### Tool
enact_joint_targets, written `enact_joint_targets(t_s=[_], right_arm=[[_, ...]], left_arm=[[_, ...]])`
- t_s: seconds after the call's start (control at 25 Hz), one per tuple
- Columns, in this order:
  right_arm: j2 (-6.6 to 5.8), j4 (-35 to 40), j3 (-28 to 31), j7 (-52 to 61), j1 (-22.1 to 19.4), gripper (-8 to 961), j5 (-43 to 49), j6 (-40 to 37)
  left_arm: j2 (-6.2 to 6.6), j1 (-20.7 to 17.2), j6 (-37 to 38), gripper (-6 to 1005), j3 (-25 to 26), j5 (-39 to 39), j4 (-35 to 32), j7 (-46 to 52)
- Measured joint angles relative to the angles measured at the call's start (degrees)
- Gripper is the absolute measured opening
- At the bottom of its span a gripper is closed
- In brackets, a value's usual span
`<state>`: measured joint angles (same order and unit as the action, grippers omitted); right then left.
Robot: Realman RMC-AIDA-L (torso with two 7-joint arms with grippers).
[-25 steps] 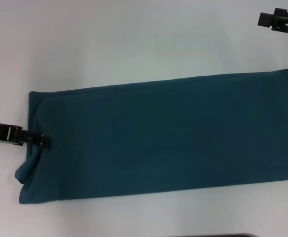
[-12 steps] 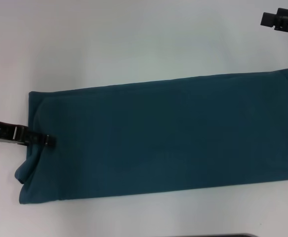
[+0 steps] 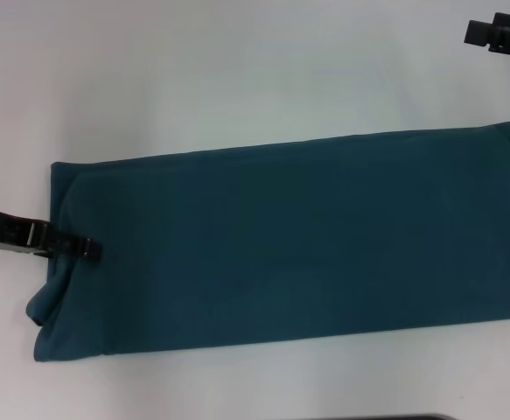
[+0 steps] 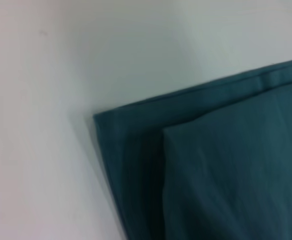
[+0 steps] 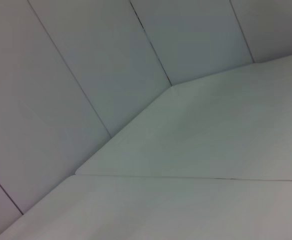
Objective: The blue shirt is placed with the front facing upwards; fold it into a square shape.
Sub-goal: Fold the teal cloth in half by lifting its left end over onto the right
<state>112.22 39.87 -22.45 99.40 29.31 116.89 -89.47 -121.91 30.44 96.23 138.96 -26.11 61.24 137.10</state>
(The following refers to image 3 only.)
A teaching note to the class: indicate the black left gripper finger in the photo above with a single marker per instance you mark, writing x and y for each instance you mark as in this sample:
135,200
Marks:
62,242

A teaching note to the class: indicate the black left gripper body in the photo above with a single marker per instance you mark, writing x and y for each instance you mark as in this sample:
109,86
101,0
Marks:
3,229

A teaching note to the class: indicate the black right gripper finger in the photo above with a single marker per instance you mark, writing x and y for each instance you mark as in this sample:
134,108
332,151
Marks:
501,32

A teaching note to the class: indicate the teal T-shirt with FREE print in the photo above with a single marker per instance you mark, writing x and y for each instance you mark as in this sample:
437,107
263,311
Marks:
281,240

